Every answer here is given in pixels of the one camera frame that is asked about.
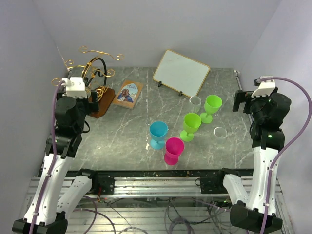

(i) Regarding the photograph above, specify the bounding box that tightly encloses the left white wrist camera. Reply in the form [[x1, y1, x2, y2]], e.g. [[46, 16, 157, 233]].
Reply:
[[61, 77, 87, 98]]

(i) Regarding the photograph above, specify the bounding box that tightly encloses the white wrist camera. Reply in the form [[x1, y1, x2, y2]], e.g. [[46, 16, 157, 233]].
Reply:
[[61, 77, 87, 98], [252, 76, 276, 98]]

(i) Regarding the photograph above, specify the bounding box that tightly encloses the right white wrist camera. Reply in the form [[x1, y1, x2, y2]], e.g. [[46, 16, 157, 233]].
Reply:
[[252, 76, 276, 98]]

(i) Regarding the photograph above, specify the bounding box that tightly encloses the gold framed whiteboard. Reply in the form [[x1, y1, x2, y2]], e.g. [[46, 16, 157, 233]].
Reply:
[[153, 49, 210, 97]]

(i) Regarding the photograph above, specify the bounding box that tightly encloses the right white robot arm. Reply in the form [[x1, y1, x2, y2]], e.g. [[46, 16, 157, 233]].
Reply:
[[214, 89, 291, 234]]

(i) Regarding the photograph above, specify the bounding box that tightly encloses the pink wine glass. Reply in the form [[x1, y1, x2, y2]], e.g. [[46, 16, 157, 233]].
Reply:
[[164, 137, 185, 165]]

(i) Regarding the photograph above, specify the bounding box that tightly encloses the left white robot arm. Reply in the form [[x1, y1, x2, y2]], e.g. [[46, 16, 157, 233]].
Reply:
[[12, 90, 99, 234]]

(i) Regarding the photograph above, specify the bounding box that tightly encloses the gold wine glass rack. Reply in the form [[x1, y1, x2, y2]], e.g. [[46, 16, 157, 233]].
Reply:
[[51, 45, 124, 118]]

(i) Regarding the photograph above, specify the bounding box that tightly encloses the small illustrated book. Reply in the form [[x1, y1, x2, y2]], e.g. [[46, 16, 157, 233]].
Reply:
[[112, 79, 143, 109]]

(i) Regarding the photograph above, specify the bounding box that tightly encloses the clear wine glass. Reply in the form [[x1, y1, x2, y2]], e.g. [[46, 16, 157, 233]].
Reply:
[[214, 127, 227, 139], [189, 96, 201, 113]]

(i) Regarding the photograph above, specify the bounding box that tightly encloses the green wine glass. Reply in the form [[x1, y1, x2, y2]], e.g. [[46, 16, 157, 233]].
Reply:
[[180, 113, 202, 142], [200, 95, 223, 124]]

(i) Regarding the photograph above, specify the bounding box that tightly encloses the blue wine glass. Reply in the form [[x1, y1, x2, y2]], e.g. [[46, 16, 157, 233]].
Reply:
[[150, 121, 168, 150]]

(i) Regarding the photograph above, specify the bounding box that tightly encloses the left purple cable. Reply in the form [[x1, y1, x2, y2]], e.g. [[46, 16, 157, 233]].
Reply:
[[29, 81, 66, 234]]

